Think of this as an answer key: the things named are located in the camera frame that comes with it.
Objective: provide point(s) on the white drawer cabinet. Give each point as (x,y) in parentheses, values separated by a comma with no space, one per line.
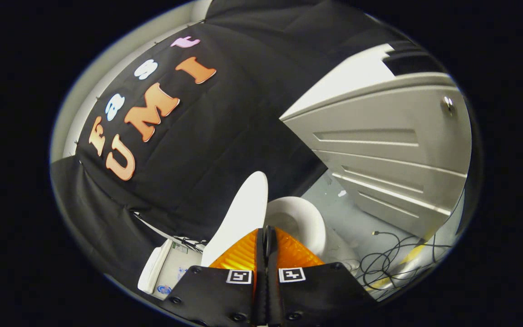
(393,131)

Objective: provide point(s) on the white toilet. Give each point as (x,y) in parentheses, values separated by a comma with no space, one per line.
(302,222)

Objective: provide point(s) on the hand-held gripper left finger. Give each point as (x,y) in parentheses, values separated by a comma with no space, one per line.
(216,295)

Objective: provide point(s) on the black backdrop cloth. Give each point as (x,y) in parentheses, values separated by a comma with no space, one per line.
(225,145)

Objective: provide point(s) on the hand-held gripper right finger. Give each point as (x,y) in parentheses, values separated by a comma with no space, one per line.
(320,295)

